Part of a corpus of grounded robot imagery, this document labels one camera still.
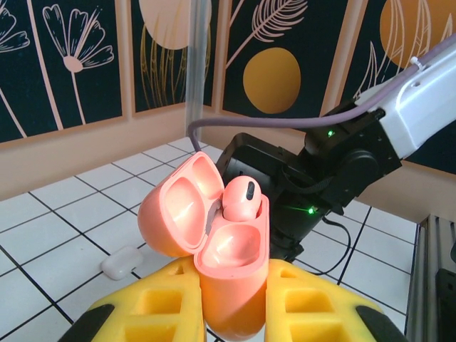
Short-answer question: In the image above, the white earbud charging case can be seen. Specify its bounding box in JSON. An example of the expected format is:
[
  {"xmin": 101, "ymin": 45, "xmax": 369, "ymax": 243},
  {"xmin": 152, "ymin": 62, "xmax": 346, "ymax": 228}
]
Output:
[{"xmin": 100, "ymin": 246, "xmax": 141, "ymax": 281}]

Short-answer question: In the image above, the leaf outline wall panel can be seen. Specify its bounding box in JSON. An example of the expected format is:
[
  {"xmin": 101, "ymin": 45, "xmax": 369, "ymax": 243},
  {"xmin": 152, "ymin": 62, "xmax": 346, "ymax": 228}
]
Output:
[{"xmin": 347, "ymin": 0, "xmax": 456, "ymax": 175}]

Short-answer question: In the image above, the pink earbud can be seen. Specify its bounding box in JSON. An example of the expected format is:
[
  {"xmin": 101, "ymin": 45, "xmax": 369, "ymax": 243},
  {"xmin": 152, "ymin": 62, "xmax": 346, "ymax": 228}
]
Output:
[{"xmin": 221, "ymin": 175, "xmax": 264, "ymax": 222}]

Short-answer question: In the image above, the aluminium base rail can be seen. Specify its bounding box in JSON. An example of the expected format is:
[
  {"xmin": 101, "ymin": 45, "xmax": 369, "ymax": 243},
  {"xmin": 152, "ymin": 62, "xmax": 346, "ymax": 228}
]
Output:
[{"xmin": 409, "ymin": 212, "xmax": 456, "ymax": 342}]

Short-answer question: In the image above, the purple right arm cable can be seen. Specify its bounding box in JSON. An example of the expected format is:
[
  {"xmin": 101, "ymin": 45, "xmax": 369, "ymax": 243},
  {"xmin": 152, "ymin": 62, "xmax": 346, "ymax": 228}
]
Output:
[{"xmin": 187, "ymin": 33, "xmax": 456, "ymax": 155}]

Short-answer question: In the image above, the orange oval leaf wall panel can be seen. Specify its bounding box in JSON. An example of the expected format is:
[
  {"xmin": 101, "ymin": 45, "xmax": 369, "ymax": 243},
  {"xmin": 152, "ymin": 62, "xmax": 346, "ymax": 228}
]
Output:
[{"xmin": 221, "ymin": 0, "xmax": 348, "ymax": 118}]

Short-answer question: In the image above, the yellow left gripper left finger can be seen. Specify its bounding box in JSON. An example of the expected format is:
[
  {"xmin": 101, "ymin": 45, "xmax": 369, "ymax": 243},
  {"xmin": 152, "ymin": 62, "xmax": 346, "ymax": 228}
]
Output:
[{"xmin": 62, "ymin": 256, "xmax": 208, "ymax": 342}]

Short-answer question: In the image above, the pale circle gold lines panel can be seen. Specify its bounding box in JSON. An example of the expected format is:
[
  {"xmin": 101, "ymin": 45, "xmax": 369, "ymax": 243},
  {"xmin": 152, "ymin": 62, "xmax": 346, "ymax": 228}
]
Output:
[{"xmin": 130, "ymin": 0, "xmax": 214, "ymax": 113}]

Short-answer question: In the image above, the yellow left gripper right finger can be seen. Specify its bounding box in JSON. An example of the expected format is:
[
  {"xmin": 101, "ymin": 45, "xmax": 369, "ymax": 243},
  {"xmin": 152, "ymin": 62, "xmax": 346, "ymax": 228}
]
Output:
[{"xmin": 265, "ymin": 259, "xmax": 410, "ymax": 342}]

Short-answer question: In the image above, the pink earbud charging case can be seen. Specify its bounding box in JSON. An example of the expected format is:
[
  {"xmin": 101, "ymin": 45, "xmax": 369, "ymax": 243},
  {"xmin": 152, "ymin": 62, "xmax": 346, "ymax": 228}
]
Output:
[{"xmin": 137, "ymin": 150, "xmax": 271, "ymax": 340}]

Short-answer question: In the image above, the thin black cable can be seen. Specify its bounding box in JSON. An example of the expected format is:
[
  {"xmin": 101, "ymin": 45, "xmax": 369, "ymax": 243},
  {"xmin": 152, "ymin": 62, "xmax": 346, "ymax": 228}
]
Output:
[{"xmin": 322, "ymin": 216, "xmax": 353, "ymax": 276}]

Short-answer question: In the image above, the aluminium corner post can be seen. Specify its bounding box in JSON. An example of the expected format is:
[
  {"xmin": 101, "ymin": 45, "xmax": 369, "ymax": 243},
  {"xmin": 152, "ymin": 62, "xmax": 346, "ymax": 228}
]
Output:
[{"xmin": 184, "ymin": 0, "xmax": 212, "ymax": 140}]

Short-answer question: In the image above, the pink flowers wall panel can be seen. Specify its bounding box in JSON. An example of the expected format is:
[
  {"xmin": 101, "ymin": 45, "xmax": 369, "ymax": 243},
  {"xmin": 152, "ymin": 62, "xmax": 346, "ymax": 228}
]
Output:
[{"xmin": 0, "ymin": 0, "xmax": 124, "ymax": 143}]

